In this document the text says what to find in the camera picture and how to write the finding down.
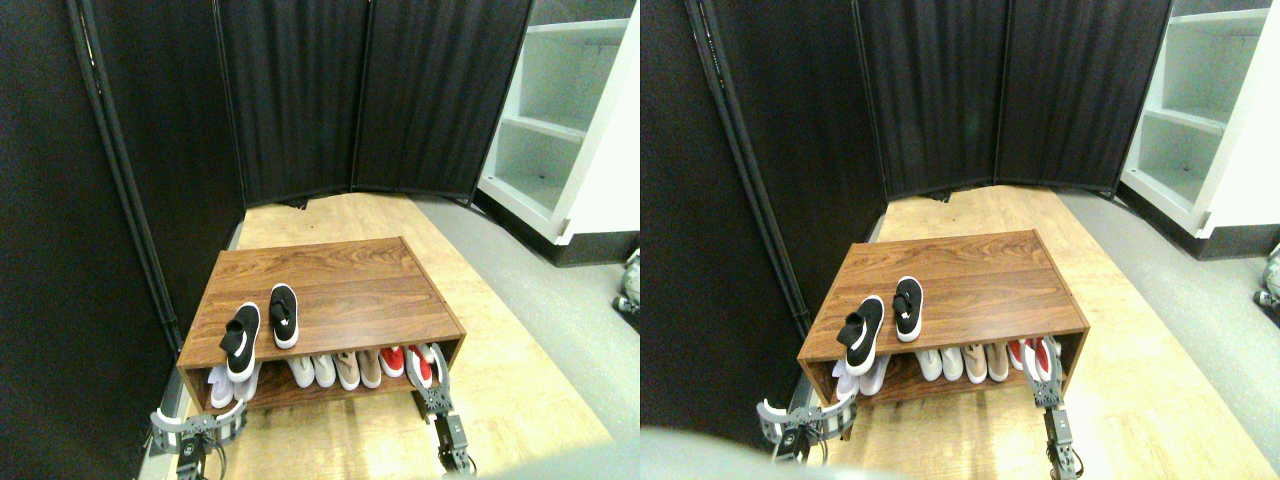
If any grey machine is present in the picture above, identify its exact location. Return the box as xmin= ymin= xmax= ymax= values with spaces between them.
xmin=1252 ymin=240 xmax=1280 ymax=323
xmin=612 ymin=245 xmax=640 ymax=326

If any black shoe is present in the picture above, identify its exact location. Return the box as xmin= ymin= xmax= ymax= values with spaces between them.
xmin=892 ymin=277 xmax=925 ymax=343
xmin=268 ymin=284 xmax=300 ymax=350
xmin=218 ymin=303 xmax=262 ymax=384
xmin=838 ymin=296 xmax=886 ymax=377

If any brown shoe rack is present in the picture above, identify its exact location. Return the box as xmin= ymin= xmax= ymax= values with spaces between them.
xmin=176 ymin=237 xmax=469 ymax=421
xmin=797 ymin=230 xmax=1091 ymax=439

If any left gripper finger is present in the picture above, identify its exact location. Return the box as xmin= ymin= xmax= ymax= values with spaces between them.
xmin=757 ymin=398 xmax=801 ymax=437
xmin=150 ymin=407 xmax=193 ymax=443
xmin=204 ymin=398 xmax=249 ymax=443
xmin=814 ymin=392 xmax=860 ymax=435

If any white shelf unit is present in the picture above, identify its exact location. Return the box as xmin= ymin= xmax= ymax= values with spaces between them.
xmin=474 ymin=0 xmax=640 ymax=266
xmin=1116 ymin=0 xmax=1280 ymax=259

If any black curtain stand pole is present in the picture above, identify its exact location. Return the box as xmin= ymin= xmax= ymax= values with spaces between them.
xmin=678 ymin=0 xmax=811 ymax=341
xmin=60 ymin=0 xmax=183 ymax=351

